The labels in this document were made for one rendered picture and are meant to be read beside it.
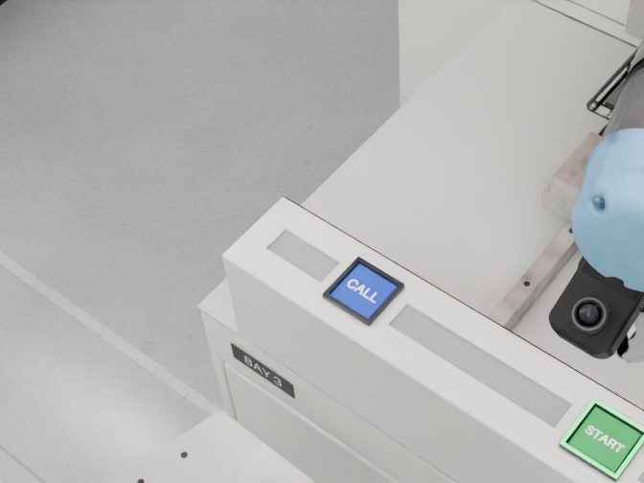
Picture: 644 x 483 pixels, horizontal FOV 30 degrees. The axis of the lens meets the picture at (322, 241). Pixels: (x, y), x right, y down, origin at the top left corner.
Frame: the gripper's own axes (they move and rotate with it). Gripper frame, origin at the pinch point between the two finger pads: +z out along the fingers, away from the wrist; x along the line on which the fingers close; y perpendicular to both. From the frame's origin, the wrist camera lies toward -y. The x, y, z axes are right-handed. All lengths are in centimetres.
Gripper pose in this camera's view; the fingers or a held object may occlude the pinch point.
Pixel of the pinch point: (621, 355)
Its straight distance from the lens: 93.9
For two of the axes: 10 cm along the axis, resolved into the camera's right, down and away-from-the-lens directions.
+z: 0.6, 6.1, 7.9
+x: -7.8, -4.7, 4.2
